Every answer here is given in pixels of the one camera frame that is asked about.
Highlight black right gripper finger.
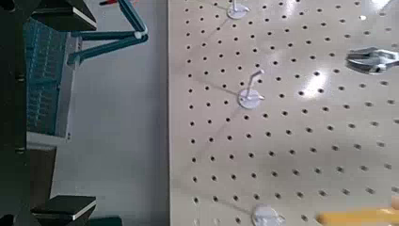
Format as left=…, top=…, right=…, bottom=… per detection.
left=31, top=0, right=98, bottom=32
left=30, top=195, right=98, bottom=226

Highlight blue plastic crate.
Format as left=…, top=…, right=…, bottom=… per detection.
left=23, top=15, right=83, bottom=148

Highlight white pegboard hook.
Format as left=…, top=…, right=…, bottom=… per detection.
left=226, top=0, right=251, bottom=21
left=237, top=69, right=266, bottom=111
left=250, top=203, right=286, bottom=226

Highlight cream pegboard panel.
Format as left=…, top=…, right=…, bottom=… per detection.
left=168, top=0, right=399, bottom=226

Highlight blue crate carry handle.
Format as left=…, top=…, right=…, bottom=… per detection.
left=66, top=0, right=150, bottom=66

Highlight yellow handled pliers in pack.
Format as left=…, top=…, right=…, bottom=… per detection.
left=314, top=196, right=399, bottom=226

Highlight black handled adjustable wrench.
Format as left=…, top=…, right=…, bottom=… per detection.
left=344, top=46, right=399, bottom=75

